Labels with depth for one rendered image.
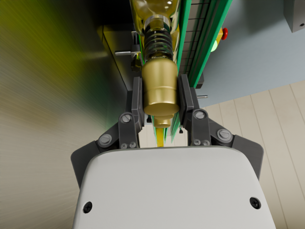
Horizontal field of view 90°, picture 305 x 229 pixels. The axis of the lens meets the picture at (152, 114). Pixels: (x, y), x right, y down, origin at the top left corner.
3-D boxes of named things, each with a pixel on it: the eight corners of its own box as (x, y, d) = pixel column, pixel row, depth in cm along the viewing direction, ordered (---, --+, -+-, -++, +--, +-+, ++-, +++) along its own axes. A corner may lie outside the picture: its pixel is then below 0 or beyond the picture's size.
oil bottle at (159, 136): (155, 124, 131) (157, 158, 121) (162, 124, 131) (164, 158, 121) (156, 126, 136) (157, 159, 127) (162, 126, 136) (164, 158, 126)
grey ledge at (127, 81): (105, 8, 46) (102, 37, 42) (134, 6, 45) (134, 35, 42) (141, 114, 135) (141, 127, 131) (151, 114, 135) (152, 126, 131)
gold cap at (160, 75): (139, 58, 14) (139, 103, 12) (179, 56, 14) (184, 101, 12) (143, 80, 17) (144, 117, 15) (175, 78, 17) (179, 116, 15)
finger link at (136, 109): (106, 159, 13) (115, 99, 17) (144, 157, 13) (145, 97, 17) (91, 143, 10) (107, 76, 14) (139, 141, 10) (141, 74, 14)
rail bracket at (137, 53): (114, 23, 41) (111, 65, 36) (140, 22, 40) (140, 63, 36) (118, 36, 44) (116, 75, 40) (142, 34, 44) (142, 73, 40)
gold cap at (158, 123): (169, 108, 34) (171, 127, 32) (154, 110, 34) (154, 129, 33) (169, 102, 31) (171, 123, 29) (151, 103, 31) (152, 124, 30)
